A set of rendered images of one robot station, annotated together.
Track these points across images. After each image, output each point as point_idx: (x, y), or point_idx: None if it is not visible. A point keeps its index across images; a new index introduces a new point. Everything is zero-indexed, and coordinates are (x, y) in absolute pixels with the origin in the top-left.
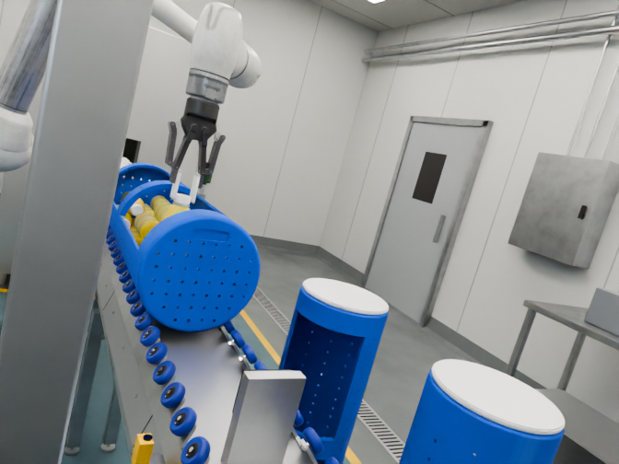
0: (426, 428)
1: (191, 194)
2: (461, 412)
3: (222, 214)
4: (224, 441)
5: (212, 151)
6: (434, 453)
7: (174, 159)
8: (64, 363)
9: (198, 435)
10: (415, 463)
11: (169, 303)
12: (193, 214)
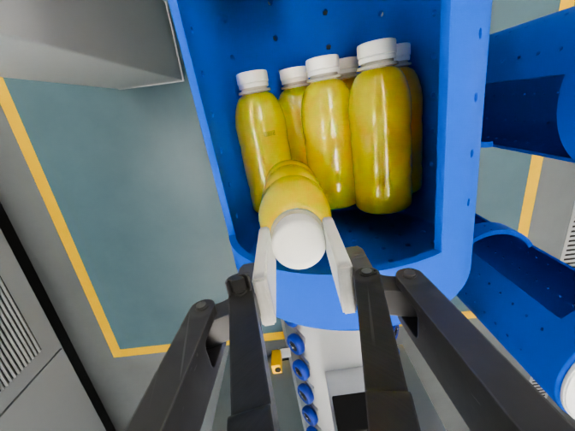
0: (525, 340)
1: (326, 241)
2: (552, 392)
3: (441, 170)
4: (332, 356)
5: (462, 386)
6: (512, 343)
7: (229, 315)
8: None
9: (314, 351)
10: (500, 316)
11: None
12: (321, 319)
